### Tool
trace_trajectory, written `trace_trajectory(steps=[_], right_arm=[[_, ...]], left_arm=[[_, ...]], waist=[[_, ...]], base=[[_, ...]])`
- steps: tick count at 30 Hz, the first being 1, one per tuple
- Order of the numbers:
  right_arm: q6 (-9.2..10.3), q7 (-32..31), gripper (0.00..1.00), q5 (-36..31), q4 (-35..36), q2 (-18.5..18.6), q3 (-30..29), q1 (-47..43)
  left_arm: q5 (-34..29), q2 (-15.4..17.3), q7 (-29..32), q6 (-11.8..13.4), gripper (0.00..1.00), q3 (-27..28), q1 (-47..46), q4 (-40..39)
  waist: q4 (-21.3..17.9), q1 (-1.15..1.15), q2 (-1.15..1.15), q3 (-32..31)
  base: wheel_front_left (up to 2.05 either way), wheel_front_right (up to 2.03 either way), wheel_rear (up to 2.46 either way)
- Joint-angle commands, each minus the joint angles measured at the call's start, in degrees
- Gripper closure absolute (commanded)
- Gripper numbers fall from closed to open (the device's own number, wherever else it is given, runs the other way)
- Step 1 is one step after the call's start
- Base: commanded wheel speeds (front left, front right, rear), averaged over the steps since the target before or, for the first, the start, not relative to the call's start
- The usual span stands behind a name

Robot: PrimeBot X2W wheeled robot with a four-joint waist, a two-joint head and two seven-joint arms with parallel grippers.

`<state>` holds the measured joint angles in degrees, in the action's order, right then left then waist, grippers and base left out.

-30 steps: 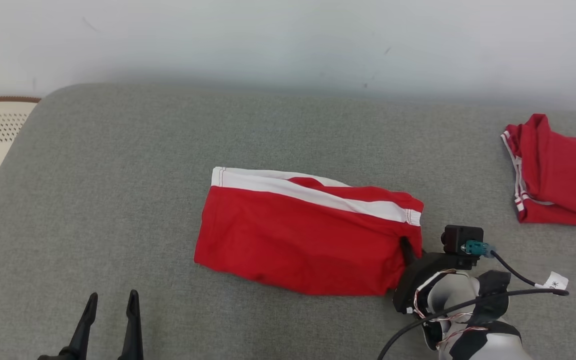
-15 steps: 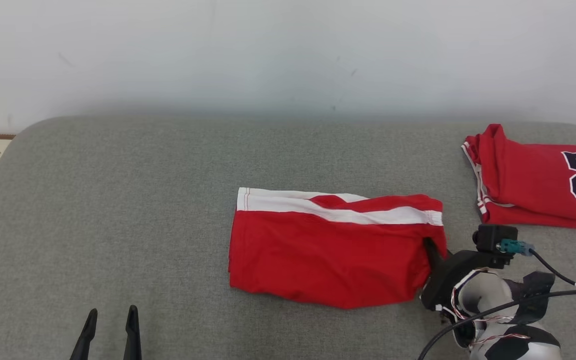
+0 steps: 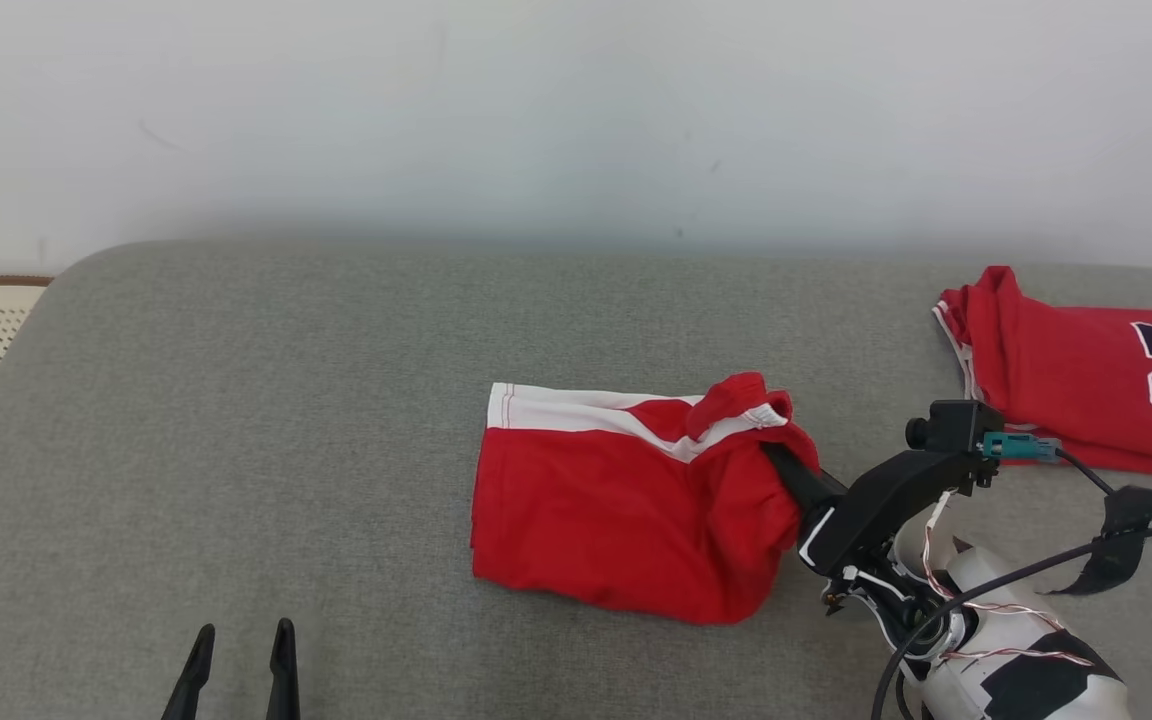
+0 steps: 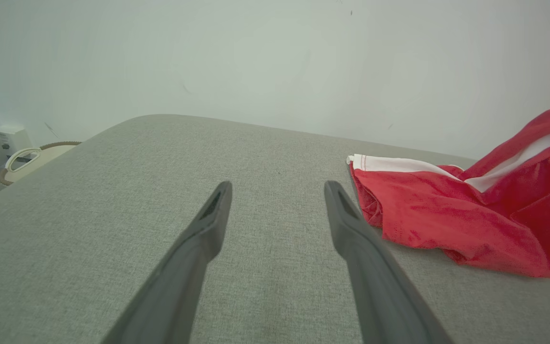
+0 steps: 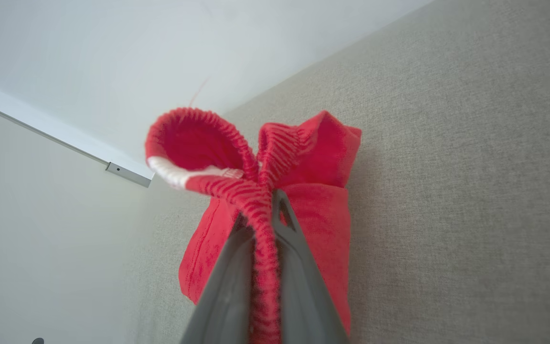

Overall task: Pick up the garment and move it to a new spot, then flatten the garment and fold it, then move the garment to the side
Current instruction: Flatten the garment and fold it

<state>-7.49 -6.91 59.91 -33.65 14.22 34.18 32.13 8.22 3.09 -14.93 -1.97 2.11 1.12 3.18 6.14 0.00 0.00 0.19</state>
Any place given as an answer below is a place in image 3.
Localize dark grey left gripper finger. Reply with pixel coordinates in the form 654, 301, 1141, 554
161, 623, 217, 720
266, 618, 302, 720

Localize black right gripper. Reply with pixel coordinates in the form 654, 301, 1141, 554
761, 440, 979, 581

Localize red white Bulls shorts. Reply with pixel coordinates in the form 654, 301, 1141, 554
469, 372, 822, 627

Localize red jersey with big 23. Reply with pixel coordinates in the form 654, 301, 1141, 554
932, 265, 1152, 479

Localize grey fabric sofa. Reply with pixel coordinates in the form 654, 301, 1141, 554
0, 240, 1152, 720

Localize black velcro cable strap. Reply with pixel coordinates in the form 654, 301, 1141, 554
1046, 486, 1152, 597

